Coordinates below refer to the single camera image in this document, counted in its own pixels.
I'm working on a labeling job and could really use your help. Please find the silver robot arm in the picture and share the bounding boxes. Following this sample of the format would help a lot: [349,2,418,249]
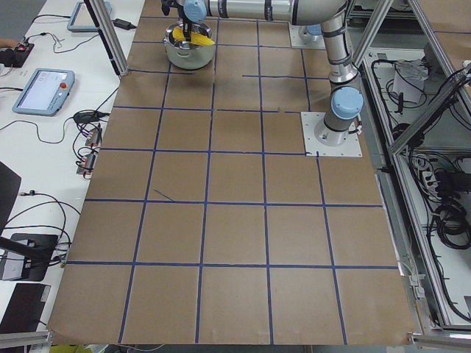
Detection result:
[162,0,364,147]

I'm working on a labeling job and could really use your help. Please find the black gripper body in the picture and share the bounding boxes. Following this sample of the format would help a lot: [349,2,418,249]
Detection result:
[177,0,192,26]

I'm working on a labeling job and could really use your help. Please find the yellow corn cob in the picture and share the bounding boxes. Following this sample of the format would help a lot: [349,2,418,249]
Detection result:
[172,27,215,46]

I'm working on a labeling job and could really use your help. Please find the black monitor stand base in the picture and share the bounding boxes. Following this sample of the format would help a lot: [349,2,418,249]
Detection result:
[1,233,58,282]

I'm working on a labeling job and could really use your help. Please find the teach pendant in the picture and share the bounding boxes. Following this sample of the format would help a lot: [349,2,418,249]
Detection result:
[67,1,97,32]
[12,68,75,116]

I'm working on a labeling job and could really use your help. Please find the aluminium frame post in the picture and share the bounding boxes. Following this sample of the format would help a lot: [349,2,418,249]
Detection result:
[84,0,129,78]

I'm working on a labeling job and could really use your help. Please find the black power adapter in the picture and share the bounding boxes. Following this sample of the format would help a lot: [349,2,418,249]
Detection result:
[112,18,136,30]

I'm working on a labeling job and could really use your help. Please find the near teach pendant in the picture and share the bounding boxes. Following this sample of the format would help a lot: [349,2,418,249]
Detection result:
[12,68,75,116]

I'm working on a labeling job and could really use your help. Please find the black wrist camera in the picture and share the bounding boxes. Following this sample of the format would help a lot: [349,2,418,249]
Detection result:
[161,0,174,16]

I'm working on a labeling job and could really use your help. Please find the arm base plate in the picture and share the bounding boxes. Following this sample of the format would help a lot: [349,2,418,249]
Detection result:
[289,24,325,50]
[300,112,363,158]

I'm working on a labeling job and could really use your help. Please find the pale green cooking pot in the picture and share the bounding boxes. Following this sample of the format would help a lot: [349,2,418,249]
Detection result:
[163,21,216,70]

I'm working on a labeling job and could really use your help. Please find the far teach pendant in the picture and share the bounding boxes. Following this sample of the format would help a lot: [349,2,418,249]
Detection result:
[67,1,97,32]

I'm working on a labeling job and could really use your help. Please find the black coiled cables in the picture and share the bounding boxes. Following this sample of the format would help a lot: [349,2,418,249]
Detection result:
[426,205,471,251]

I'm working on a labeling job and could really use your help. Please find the small circuit board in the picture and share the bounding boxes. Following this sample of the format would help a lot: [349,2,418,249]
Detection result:
[85,127,102,147]
[76,153,96,176]

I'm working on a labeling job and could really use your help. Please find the brown paper table cover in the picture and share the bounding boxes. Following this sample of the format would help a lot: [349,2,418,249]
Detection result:
[49,1,415,345]

